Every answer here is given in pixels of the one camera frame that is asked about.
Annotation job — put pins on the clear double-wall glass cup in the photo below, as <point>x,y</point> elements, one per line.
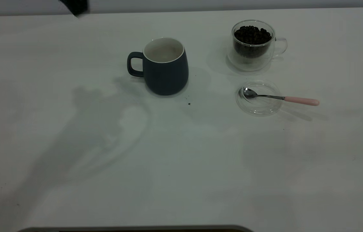
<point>265,59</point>

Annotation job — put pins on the dark grey ceramic mug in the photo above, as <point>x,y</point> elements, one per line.
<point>167,75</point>

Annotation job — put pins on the dark coffee beans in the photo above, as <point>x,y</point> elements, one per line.
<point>252,37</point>

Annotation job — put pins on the clear round glass saucer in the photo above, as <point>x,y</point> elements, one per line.
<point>260,108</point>

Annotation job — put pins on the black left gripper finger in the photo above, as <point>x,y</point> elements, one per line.
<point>77,6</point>

